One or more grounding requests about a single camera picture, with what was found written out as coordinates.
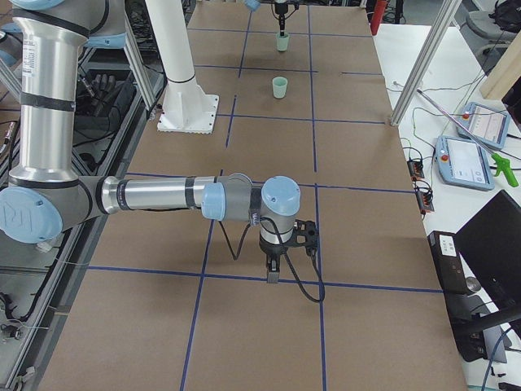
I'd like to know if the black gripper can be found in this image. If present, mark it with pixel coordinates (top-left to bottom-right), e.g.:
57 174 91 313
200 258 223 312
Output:
273 0 289 37
259 238 288 283

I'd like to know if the green cup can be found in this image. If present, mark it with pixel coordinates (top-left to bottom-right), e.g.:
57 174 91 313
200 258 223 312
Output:
275 33 290 52
272 76 288 99

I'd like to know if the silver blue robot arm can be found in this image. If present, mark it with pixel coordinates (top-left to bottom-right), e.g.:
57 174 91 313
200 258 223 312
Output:
1 1 300 283
243 0 289 37

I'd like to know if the red cylinder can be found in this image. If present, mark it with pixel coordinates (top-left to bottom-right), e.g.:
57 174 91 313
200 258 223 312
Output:
370 0 387 36

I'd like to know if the black mini computer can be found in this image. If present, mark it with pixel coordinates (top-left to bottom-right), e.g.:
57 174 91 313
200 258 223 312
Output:
427 231 482 295

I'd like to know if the orange black adapter box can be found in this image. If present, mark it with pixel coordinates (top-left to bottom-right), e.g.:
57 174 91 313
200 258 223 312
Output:
407 160 424 182

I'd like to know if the black monitor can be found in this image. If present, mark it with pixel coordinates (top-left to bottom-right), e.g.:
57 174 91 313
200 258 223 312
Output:
452 190 520 362

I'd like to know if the near blue teach pendant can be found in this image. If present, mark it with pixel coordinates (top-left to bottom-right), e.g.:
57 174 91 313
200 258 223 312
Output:
435 135 495 191

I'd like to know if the blue teach pendant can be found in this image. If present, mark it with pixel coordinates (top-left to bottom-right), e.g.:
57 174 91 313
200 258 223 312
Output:
456 102 510 150
435 135 495 191

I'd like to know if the far blue teach pendant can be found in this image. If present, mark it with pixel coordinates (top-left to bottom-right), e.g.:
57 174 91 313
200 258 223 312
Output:
456 102 510 150

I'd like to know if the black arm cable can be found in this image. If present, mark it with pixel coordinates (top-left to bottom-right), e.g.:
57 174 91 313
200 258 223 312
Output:
217 215 326 303

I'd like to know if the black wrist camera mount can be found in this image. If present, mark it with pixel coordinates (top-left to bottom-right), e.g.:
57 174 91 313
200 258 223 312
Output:
286 220 319 257

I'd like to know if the white pedestal column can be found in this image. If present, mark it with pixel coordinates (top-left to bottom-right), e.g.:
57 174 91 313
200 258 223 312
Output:
146 0 219 134

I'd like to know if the aluminium frame post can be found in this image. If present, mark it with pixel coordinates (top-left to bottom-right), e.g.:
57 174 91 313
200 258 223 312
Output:
390 0 462 126

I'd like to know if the green handled reacher tool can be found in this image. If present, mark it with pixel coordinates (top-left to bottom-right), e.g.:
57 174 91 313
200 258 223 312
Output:
416 88 519 187

